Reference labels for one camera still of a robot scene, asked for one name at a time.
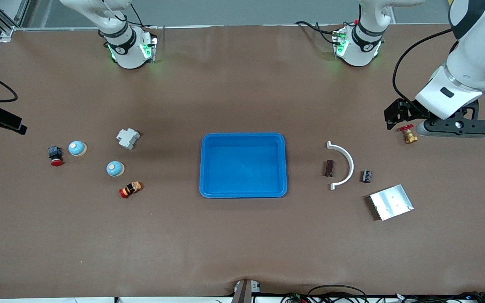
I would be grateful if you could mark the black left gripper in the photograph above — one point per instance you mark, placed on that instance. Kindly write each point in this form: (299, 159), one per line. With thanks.
(411, 109)

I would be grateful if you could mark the black electrolytic capacitor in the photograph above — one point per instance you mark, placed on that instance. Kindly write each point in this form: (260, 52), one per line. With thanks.
(366, 176)

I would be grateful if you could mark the blue bell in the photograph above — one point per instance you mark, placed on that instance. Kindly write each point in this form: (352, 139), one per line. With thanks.
(76, 148)
(115, 168)

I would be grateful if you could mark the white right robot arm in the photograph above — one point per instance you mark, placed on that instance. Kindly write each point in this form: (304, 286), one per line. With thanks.
(126, 54)

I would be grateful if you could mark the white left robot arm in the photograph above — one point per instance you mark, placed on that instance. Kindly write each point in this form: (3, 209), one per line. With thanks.
(474, 63)

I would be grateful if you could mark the blue plastic tray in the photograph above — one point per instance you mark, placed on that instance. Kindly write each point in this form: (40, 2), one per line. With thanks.
(242, 166)

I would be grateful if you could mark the red button grey body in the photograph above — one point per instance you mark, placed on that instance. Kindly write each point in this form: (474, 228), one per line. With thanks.
(55, 153)

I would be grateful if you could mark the silver metal plate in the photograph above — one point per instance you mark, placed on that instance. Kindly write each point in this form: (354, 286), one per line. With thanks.
(391, 203)

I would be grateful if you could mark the white circuit breaker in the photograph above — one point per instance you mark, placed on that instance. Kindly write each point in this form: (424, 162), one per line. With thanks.
(128, 139)

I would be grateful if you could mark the red yellow black push button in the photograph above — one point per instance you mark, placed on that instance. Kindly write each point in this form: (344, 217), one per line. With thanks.
(130, 190)

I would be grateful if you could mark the brown table cover mat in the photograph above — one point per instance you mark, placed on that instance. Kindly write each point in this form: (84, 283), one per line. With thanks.
(242, 244)

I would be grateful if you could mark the white curved plastic bracket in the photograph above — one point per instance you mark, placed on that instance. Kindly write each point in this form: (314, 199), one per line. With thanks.
(350, 164)

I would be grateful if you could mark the aluminium frame profile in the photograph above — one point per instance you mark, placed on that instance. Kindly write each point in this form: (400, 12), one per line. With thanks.
(6, 31)

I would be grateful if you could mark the metal post with bracket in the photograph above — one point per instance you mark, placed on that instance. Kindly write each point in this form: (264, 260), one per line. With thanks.
(244, 292)

